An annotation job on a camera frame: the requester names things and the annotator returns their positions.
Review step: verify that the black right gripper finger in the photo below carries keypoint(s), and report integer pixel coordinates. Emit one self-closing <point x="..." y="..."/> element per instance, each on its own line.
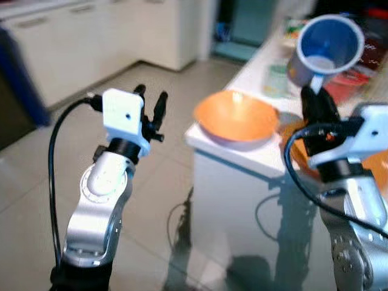
<point x="327" y="104"/>
<point x="308" y="104"/>

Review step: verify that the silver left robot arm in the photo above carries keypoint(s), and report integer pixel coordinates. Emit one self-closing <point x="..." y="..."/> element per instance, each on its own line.
<point x="100" y="200"/>

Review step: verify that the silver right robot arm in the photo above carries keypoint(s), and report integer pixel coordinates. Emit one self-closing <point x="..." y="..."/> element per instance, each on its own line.
<point x="357" y="212"/>

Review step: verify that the red bowl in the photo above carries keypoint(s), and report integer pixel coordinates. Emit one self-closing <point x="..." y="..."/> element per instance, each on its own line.
<point x="348" y="85"/>

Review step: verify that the green and white packet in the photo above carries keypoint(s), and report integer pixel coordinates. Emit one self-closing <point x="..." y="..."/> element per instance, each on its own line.
<point x="277" y="79"/>

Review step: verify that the white kitchen cabinets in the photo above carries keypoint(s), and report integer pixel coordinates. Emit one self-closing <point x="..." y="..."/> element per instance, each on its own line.
<point x="91" y="42"/>

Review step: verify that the orange bowl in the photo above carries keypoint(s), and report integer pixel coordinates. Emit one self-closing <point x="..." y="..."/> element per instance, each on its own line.
<point x="235" y="115"/>

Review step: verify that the red and black box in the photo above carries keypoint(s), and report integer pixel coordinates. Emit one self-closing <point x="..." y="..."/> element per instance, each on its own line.
<point x="377" y="36"/>

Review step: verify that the white kitchen counter unit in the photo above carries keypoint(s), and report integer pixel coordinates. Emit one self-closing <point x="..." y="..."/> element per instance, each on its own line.
<point x="242" y="206"/>

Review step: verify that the dark blue furniture edge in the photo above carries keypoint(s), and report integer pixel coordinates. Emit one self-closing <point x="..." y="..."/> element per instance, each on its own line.
<point x="21" y="79"/>

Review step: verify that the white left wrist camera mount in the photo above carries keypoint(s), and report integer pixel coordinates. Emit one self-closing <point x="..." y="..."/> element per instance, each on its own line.
<point x="123" y="115"/>

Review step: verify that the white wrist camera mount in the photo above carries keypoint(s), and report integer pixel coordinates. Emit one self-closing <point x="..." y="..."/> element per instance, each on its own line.
<point x="123" y="115"/>
<point x="364" y="133"/>

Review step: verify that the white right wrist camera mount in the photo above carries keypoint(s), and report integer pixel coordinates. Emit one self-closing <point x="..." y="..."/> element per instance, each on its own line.
<point x="364" y="133"/>

